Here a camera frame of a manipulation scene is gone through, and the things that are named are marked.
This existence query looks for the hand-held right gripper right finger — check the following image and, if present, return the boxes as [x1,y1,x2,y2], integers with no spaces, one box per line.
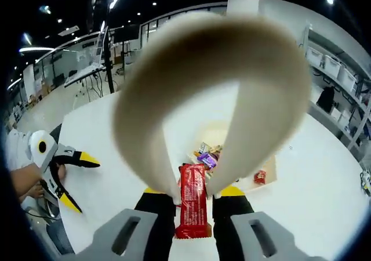
[212,184,298,261]

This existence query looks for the grey desk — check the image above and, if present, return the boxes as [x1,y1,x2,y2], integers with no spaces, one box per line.
[63,64,107,102]

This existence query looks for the black bag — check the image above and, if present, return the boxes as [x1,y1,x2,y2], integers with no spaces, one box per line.
[315,85,336,114]

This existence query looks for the pile of food snack packets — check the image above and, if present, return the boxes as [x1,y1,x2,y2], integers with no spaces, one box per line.
[188,141,268,186]

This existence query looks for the row of white storage bins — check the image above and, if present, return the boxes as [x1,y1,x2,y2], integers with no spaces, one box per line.
[306,45,359,92]

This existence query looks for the person's left hand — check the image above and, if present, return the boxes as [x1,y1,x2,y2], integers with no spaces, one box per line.
[51,162,68,183]

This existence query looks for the cream rectangular food container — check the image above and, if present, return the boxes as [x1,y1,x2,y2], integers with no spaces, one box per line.
[185,121,278,193]

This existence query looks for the black light stand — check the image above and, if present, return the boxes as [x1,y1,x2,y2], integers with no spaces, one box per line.
[103,0,117,95]

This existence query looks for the grey metal storage shelf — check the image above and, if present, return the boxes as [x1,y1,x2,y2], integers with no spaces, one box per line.
[301,23,371,163]

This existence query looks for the ceiling air vent panel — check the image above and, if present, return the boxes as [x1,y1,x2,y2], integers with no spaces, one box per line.
[57,25,81,37]

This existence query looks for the small white green device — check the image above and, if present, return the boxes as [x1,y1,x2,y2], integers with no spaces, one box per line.
[359,169,371,197]

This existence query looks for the white plastic food tongs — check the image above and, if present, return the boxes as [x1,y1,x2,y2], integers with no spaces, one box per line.
[112,10,313,206]

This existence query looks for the large tilted display screen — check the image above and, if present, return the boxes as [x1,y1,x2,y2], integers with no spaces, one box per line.
[93,26,110,67]

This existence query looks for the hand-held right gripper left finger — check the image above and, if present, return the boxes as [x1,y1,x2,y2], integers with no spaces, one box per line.
[92,186,178,261]

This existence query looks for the person's blue jeans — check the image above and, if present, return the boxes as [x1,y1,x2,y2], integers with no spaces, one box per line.
[46,217,75,255]

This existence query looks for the long red snack packet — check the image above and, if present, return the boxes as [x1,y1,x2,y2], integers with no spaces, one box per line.
[173,162,212,240]

